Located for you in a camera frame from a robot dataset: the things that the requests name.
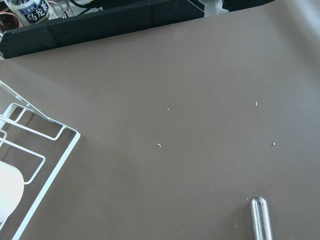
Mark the white wire cup rack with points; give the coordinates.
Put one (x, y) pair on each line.
(37, 146)

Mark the tea bottle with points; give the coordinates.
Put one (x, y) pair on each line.
(31, 12)

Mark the steel muddler black tip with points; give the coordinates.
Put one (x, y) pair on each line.
(260, 219)

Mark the white cup in rack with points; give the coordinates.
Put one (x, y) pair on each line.
(11, 189)

